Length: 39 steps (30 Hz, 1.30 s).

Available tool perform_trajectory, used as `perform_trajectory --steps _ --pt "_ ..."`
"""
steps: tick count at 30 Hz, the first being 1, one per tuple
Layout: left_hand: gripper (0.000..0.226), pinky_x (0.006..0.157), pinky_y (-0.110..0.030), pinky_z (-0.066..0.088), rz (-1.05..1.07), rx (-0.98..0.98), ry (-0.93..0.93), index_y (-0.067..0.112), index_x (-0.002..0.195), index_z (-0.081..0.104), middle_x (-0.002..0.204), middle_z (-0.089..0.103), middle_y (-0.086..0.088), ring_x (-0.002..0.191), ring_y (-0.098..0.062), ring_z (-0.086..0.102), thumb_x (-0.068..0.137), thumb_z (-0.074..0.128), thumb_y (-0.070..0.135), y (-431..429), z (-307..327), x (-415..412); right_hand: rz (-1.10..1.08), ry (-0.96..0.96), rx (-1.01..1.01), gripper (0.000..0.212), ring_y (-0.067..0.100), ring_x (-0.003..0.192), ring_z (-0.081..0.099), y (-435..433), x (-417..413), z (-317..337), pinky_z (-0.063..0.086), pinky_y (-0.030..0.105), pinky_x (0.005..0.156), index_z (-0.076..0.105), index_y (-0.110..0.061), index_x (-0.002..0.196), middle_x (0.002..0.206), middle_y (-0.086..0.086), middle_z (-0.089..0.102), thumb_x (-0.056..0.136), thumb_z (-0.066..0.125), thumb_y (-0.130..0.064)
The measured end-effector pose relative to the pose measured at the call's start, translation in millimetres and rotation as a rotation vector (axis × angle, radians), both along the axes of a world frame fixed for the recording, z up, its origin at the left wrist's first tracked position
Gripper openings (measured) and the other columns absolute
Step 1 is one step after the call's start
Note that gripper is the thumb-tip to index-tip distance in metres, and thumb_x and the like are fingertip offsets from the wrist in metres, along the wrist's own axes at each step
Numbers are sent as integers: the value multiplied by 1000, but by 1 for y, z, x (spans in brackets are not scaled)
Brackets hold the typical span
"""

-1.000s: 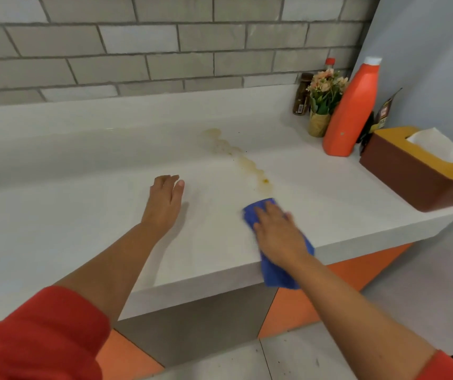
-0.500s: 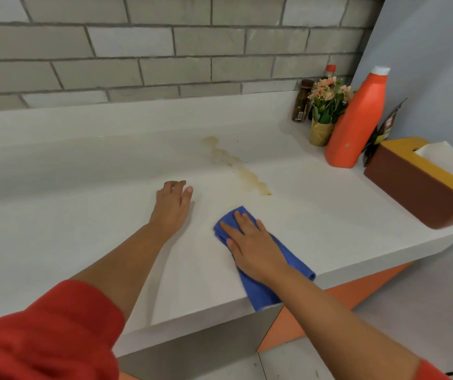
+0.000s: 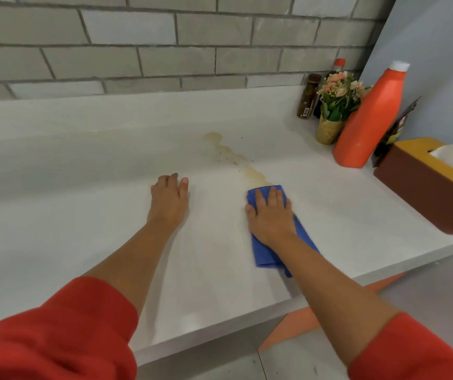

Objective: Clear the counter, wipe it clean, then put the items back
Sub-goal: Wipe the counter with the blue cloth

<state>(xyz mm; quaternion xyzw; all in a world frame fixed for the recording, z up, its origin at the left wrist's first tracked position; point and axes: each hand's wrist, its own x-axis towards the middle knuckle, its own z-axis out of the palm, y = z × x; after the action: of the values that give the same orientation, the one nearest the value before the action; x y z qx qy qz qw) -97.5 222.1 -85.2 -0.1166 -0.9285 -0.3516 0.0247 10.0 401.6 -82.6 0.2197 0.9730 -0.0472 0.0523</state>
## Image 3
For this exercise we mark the person's left hand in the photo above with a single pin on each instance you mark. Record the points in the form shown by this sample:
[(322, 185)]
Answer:
[(169, 201)]

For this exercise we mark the person's left forearm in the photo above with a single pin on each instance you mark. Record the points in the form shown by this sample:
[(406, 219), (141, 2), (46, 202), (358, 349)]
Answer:
[(127, 265)]

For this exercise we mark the artificial flowers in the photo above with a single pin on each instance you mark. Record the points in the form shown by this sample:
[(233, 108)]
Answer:
[(337, 106)]

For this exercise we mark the blue cloth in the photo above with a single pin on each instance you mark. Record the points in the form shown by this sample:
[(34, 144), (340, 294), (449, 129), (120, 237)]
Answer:
[(264, 255)]

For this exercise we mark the large red plastic bottle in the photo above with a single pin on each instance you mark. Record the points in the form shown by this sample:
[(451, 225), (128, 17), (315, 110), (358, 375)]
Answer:
[(369, 122)]

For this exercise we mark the red sleeve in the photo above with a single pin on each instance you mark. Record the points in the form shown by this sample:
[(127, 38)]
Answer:
[(56, 332), (412, 352)]

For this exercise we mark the person's right hand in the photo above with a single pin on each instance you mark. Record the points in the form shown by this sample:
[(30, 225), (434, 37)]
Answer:
[(272, 221)]

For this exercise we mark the cola bottle with red cap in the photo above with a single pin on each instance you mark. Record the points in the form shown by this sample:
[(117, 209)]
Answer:
[(335, 69)]

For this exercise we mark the brown spice jar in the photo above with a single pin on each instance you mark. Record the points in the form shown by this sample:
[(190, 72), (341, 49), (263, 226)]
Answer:
[(308, 96)]

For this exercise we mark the brown tissue box yellow lid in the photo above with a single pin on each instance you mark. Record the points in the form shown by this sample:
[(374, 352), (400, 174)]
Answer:
[(428, 189)]

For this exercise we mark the white countertop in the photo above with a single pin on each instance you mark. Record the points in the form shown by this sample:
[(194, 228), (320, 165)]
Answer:
[(72, 193)]

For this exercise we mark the person's right forearm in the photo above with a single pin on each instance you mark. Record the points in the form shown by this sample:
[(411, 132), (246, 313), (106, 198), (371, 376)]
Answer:
[(337, 300)]

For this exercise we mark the dark and yellow snack packet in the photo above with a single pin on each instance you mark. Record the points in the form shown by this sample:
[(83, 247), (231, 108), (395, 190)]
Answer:
[(394, 130)]

